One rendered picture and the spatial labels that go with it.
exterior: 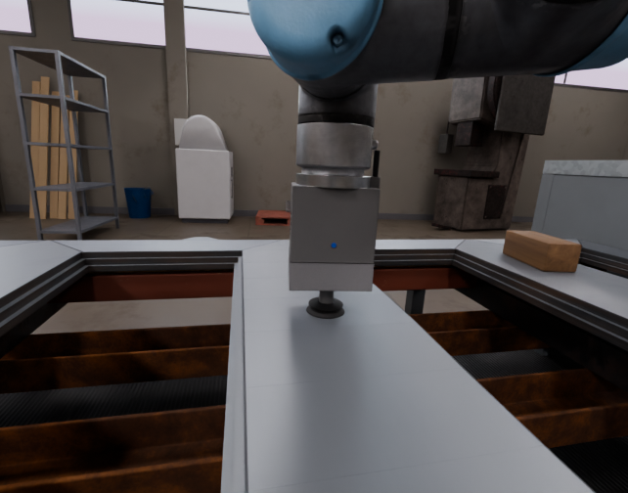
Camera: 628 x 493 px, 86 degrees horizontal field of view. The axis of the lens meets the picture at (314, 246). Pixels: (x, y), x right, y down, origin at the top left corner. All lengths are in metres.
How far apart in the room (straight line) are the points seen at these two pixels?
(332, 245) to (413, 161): 6.74
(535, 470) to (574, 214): 0.98
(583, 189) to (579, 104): 7.97
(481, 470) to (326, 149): 0.25
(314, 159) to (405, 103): 6.73
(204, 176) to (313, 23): 5.46
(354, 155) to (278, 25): 0.14
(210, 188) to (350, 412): 5.46
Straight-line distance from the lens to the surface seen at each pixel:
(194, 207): 5.72
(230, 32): 6.72
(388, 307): 0.41
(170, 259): 0.65
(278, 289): 0.44
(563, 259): 0.71
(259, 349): 0.31
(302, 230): 0.32
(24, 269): 0.62
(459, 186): 6.29
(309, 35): 0.21
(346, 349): 0.32
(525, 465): 0.26
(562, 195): 1.21
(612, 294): 0.64
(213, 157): 5.62
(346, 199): 0.32
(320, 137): 0.32
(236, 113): 6.47
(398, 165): 6.93
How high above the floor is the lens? 1.01
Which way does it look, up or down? 14 degrees down
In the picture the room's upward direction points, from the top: 3 degrees clockwise
